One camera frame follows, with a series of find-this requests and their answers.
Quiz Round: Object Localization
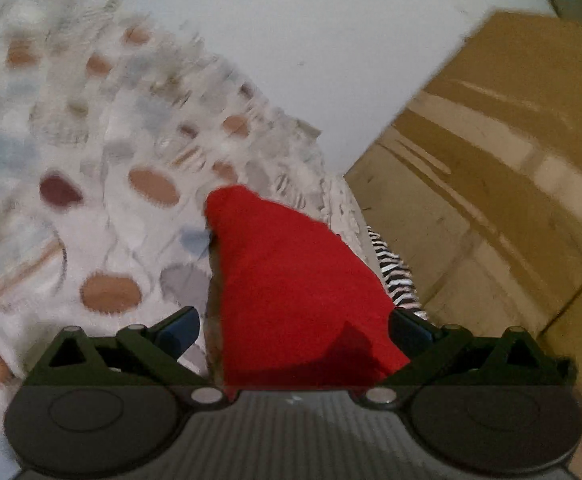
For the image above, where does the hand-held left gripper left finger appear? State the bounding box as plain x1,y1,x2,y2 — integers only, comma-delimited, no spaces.
21,306,226,407

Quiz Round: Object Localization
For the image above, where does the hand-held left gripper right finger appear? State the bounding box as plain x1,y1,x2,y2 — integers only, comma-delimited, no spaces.
365,308,576,404

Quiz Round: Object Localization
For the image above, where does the red small cloth garment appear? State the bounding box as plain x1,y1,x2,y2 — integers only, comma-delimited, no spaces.
205,185,412,391

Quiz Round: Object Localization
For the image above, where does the black white pink striped blanket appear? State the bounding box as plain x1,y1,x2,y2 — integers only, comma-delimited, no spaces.
366,227,429,321

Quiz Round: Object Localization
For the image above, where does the circle print white duvet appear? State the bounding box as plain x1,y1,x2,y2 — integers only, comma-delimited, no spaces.
0,0,382,480

